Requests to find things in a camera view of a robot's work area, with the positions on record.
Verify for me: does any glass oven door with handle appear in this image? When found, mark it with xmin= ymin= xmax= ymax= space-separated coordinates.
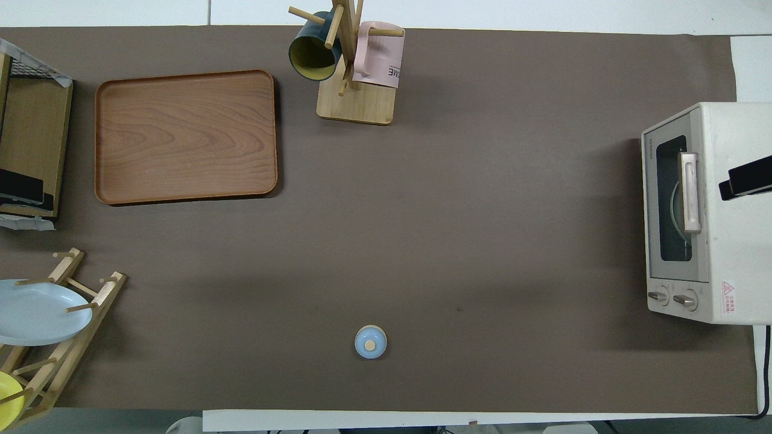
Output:
xmin=641 ymin=112 xmax=710 ymax=284

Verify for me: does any white toaster oven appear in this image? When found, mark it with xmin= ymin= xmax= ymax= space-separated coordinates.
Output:
xmin=641 ymin=101 xmax=772 ymax=326

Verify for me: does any brown table mat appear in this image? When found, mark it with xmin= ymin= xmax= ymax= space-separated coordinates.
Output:
xmin=0 ymin=25 xmax=758 ymax=417

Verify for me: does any pink mug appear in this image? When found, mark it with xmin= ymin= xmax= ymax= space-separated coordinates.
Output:
xmin=352 ymin=21 xmax=405 ymax=90

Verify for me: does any wooden mug tree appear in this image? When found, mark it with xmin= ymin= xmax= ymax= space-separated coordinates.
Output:
xmin=288 ymin=0 xmax=405 ymax=126

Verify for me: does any dark green mug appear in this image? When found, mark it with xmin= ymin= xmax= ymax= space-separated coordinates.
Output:
xmin=288 ymin=11 xmax=343 ymax=83

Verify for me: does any brown wooden tray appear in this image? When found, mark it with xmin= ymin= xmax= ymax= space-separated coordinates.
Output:
xmin=94 ymin=69 xmax=279 ymax=206

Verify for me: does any wooden dish rack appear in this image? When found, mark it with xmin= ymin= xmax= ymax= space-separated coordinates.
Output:
xmin=0 ymin=247 xmax=127 ymax=430

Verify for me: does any wooden shelf cabinet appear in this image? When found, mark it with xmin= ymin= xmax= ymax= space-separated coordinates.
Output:
xmin=0 ymin=39 xmax=75 ymax=231

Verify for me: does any light blue plate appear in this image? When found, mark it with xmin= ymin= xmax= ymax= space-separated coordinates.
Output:
xmin=0 ymin=278 xmax=93 ymax=347

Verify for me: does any black device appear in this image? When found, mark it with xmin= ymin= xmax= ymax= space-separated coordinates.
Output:
xmin=0 ymin=168 xmax=55 ymax=212

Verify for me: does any yellow plate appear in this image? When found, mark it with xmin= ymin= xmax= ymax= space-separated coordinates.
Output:
xmin=0 ymin=371 xmax=26 ymax=427

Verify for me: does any black power cable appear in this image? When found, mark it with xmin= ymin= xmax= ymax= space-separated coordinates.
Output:
xmin=737 ymin=324 xmax=772 ymax=420

